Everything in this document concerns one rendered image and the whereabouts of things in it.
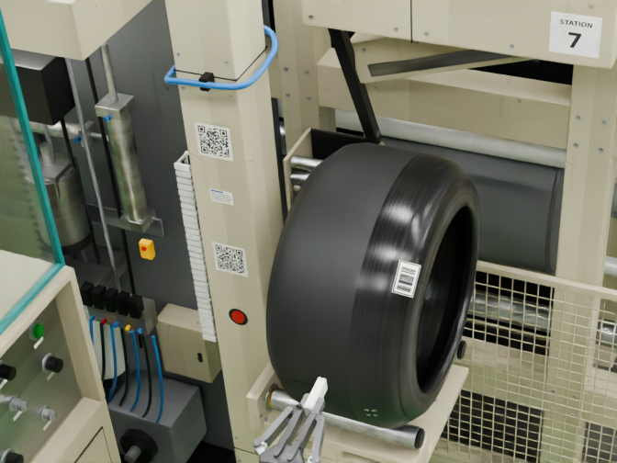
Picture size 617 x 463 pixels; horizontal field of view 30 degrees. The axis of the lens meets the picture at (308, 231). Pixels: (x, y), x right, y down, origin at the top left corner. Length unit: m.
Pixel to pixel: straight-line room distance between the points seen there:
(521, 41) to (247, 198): 0.60
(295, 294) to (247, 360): 0.47
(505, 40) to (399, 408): 0.72
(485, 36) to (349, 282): 0.52
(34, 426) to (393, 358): 0.79
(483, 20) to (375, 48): 0.35
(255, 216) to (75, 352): 0.51
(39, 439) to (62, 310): 0.28
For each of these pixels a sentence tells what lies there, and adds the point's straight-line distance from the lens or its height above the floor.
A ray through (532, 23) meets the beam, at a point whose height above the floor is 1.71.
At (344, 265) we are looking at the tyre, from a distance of 2.10.
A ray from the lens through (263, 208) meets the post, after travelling 2.32.
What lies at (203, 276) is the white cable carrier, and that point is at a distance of 2.47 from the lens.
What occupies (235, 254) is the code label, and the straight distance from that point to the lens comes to 2.36.
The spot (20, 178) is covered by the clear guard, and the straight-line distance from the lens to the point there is 2.19.
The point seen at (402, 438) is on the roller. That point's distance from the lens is 2.41.
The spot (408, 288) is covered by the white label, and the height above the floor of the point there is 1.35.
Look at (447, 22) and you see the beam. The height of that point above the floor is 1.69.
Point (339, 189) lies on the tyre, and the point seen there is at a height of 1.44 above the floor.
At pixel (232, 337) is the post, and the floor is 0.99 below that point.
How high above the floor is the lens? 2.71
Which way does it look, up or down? 38 degrees down
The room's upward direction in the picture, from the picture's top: 5 degrees counter-clockwise
